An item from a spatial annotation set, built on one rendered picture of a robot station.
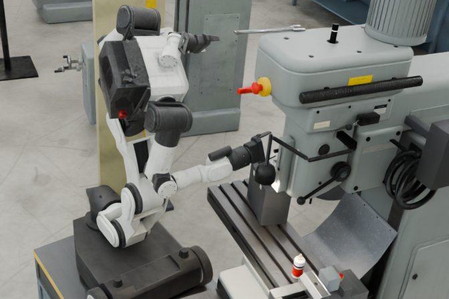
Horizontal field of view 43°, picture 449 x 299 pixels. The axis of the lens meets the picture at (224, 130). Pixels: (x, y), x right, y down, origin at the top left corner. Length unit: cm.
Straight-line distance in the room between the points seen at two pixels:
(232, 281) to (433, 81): 108
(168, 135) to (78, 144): 275
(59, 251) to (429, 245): 183
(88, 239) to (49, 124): 223
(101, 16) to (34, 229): 147
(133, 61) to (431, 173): 108
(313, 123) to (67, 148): 316
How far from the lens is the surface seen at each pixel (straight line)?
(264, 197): 238
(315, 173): 196
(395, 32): 191
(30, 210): 411
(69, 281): 301
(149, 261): 284
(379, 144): 203
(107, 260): 285
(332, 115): 183
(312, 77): 169
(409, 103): 204
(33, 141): 485
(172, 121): 201
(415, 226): 234
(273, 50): 174
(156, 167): 212
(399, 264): 245
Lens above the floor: 253
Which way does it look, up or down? 30 degrees down
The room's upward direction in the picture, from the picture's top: 6 degrees clockwise
